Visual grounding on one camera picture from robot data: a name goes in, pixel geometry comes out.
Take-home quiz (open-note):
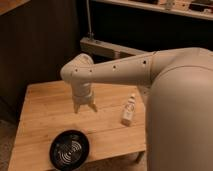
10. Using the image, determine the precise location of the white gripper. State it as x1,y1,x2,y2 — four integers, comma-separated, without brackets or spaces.
71,83,98,114

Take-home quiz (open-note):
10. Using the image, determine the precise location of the small white plastic bottle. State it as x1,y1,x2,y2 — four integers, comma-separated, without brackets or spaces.
121,94,135,126

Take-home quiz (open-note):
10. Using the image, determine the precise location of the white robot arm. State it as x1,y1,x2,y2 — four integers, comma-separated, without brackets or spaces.
60,47,213,171

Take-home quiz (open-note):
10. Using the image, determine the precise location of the wooden table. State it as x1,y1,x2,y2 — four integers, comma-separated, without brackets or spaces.
8,81,146,171

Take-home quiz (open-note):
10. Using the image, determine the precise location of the grey metal beam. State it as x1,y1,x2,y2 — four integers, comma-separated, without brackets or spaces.
80,37,144,59

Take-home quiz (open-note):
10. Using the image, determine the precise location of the metal pole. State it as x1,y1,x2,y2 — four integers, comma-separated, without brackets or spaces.
86,0,94,40

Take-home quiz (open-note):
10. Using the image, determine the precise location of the wooden shelf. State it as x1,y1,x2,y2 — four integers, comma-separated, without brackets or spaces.
93,0,213,21

